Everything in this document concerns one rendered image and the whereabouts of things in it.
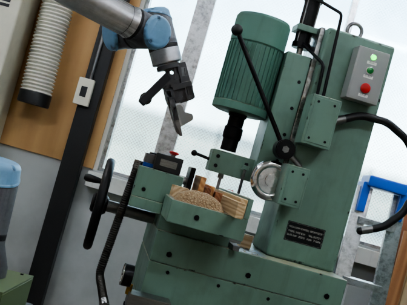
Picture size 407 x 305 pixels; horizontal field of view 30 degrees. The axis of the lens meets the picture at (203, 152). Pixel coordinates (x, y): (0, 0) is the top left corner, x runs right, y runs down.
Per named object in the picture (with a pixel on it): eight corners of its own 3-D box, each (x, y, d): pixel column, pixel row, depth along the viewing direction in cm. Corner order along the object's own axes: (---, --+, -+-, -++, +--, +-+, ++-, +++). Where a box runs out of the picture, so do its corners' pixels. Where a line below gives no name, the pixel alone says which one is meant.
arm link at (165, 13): (130, 14, 224) (158, 10, 230) (140, 55, 224) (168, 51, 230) (146, 6, 216) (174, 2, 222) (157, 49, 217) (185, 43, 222)
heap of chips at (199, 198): (171, 197, 207) (175, 184, 208) (220, 210, 209) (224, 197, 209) (174, 199, 198) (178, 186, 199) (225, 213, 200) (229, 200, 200)
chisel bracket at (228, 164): (203, 173, 241) (210, 147, 241) (244, 185, 243) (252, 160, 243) (206, 174, 233) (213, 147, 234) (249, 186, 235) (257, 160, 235)
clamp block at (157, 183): (129, 192, 234) (137, 163, 234) (171, 203, 235) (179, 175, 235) (131, 195, 219) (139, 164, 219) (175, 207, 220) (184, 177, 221)
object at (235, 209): (204, 200, 250) (208, 189, 250) (210, 202, 251) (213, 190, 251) (234, 217, 191) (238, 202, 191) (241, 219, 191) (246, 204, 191)
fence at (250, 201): (212, 201, 260) (216, 186, 260) (217, 203, 260) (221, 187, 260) (243, 218, 200) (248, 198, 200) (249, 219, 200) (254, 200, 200)
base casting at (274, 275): (142, 240, 257) (149, 214, 258) (301, 283, 264) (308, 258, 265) (149, 260, 213) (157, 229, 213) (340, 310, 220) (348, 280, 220)
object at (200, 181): (188, 198, 235) (195, 174, 235) (193, 199, 235) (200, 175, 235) (194, 201, 219) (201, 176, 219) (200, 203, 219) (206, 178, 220)
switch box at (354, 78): (339, 97, 231) (353, 47, 232) (369, 106, 232) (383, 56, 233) (345, 96, 225) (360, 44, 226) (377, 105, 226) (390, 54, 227)
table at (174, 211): (125, 196, 256) (130, 179, 256) (211, 219, 260) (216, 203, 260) (130, 211, 196) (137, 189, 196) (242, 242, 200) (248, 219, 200)
